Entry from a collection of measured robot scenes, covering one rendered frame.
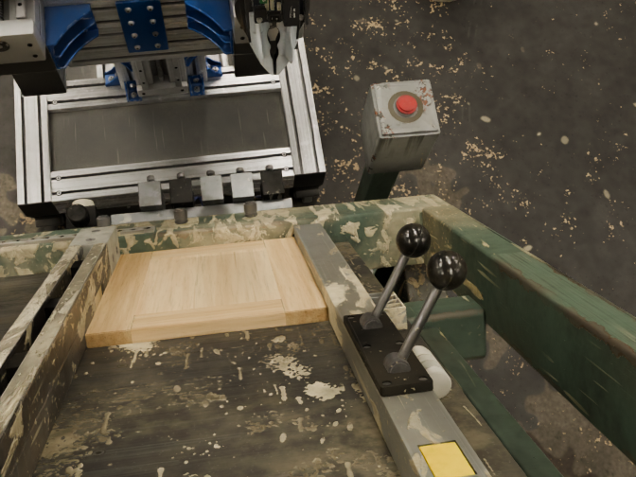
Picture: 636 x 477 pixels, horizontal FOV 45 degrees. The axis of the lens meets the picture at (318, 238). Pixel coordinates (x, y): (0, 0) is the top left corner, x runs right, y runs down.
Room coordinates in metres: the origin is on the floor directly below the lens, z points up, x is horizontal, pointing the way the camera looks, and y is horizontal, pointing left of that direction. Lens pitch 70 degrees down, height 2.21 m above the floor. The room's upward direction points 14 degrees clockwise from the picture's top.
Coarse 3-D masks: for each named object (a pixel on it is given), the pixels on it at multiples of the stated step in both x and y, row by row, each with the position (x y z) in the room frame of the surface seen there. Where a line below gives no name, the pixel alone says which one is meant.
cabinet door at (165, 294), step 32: (128, 256) 0.35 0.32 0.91; (160, 256) 0.36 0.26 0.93; (192, 256) 0.37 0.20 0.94; (224, 256) 0.38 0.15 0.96; (256, 256) 0.38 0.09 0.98; (288, 256) 0.39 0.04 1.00; (128, 288) 0.26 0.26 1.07; (160, 288) 0.27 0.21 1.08; (192, 288) 0.28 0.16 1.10; (224, 288) 0.28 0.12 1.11; (256, 288) 0.29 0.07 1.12; (288, 288) 0.30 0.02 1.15; (96, 320) 0.18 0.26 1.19; (128, 320) 0.19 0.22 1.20; (160, 320) 0.19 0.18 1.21; (192, 320) 0.20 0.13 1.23; (224, 320) 0.21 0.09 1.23; (256, 320) 0.22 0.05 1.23; (288, 320) 0.23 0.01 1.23; (320, 320) 0.24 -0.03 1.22
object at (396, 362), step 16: (432, 256) 0.25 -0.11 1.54; (448, 256) 0.25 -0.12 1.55; (432, 272) 0.23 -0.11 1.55; (448, 272) 0.23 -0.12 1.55; (464, 272) 0.24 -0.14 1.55; (432, 288) 0.22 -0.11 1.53; (448, 288) 0.22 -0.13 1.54; (432, 304) 0.21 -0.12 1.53; (416, 320) 0.19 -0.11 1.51; (416, 336) 0.18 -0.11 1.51; (400, 352) 0.16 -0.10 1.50; (400, 368) 0.15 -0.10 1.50
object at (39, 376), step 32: (64, 256) 0.28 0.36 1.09; (96, 256) 0.29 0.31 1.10; (64, 288) 0.22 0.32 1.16; (96, 288) 0.23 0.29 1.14; (32, 320) 0.14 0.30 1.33; (64, 320) 0.14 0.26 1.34; (0, 352) 0.09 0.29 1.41; (32, 352) 0.09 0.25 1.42; (64, 352) 0.11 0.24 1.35; (0, 384) 0.05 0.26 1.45; (32, 384) 0.06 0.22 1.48; (64, 384) 0.07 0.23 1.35; (0, 416) 0.02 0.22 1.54; (32, 416) 0.03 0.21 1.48; (0, 448) 0.00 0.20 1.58; (32, 448) 0.00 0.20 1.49
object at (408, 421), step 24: (312, 240) 0.42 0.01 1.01; (312, 264) 0.35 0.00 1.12; (336, 264) 0.35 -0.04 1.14; (336, 288) 0.29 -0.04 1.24; (360, 288) 0.29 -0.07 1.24; (336, 312) 0.24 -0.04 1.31; (360, 312) 0.24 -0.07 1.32; (360, 360) 0.16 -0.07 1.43; (360, 384) 0.14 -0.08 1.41; (384, 408) 0.10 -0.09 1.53; (408, 408) 0.11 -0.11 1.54; (432, 408) 0.11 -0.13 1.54; (384, 432) 0.09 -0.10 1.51; (408, 432) 0.08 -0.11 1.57; (432, 432) 0.09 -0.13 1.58; (456, 432) 0.09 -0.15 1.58; (408, 456) 0.06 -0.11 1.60
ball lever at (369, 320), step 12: (408, 228) 0.31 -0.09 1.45; (420, 228) 0.31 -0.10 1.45; (396, 240) 0.30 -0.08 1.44; (408, 240) 0.29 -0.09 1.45; (420, 240) 0.30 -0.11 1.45; (408, 252) 0.28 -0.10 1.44; (420, 252) 0.29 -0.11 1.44; (396, 276) 0.26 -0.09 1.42; (384, 288) 0.25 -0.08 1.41; (384, 300) 0.24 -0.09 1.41; (372, 312) 0.22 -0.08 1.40; (372, 324) 0.21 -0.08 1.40
